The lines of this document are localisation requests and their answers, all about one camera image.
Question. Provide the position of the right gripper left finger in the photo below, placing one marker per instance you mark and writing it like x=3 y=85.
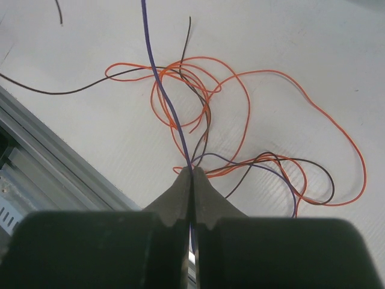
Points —
x=104 y=249

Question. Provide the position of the aluminium mounting rail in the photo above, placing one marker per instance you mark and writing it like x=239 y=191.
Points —
x=40 y=172

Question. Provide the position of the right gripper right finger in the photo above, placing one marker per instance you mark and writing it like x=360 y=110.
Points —
x=237 y=251

